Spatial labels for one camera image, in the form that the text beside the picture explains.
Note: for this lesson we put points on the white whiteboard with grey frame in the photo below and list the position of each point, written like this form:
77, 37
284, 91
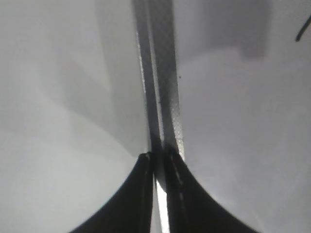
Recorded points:
227, 84

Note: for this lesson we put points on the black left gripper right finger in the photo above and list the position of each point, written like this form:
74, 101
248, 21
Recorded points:
190, 208

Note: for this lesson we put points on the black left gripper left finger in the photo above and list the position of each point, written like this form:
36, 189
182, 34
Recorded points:
130, 209

